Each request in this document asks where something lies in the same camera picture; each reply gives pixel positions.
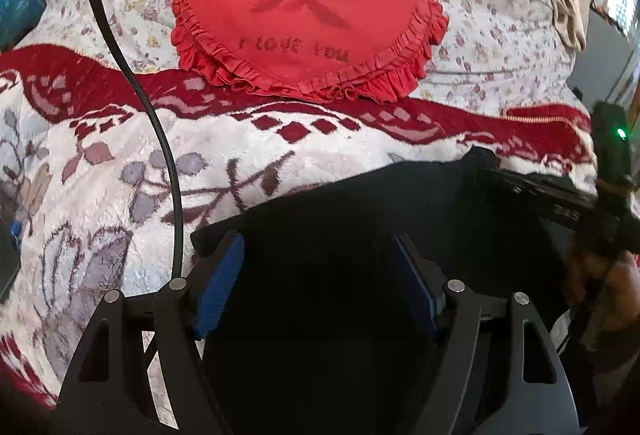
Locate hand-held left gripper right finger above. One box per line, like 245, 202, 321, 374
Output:
391, 233, 581, 435

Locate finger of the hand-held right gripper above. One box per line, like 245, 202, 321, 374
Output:
472, 168, 608, 226

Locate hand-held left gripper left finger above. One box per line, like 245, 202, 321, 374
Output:
57, 230, 247, 435

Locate black pants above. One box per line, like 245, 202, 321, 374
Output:
190, 146, 581, 435

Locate person's right hand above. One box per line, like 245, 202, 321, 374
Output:
564, 249, 640, 333

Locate red and white floral blanket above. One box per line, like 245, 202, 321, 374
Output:
0, 44, 601, 416

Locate white floral quilt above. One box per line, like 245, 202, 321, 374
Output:
44, 0, 583, 118

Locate red heart-shaped pillow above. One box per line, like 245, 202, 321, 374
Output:
171, 0, 450, 103

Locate blue plastic bag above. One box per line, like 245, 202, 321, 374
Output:
0, 0, 47, 48

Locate black cable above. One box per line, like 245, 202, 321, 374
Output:
37, 0, 185, 281

